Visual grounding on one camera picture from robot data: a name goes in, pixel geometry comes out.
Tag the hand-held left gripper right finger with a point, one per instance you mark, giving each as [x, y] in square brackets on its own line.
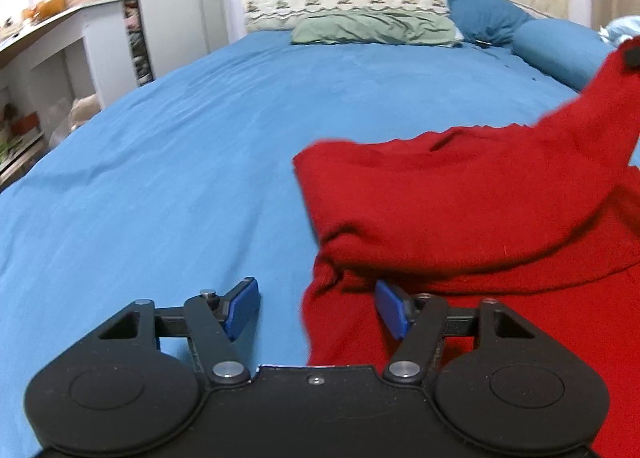
[392, 312]

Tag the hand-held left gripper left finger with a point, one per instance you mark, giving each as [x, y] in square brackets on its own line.
[243, 307]

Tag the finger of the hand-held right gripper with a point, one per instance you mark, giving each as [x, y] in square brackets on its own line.
[632, 55]

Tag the red knit sweater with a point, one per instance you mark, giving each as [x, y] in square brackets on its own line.
[475, 218]

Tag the pile of clothes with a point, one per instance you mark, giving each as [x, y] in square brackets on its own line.
[139, 40]

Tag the light blue cloth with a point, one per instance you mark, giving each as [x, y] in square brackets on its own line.
[622, 30]

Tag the blue bolster pillow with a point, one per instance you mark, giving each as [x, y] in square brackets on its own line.
[560, 50]

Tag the blue bed sheet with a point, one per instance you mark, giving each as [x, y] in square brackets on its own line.
[190, 172]

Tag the dark blue pillow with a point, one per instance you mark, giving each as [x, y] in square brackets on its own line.
[482, 12]

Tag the beige plush toy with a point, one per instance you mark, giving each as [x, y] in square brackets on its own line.
[80, 110]

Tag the green pillow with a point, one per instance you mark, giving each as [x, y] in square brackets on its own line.
[375, 27]

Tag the white wardrobe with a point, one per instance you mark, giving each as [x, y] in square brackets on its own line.
[172, 2]

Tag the white desk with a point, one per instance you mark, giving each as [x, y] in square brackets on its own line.
[55, 52]

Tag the oranges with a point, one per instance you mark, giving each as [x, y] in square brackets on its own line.
[46, 7]

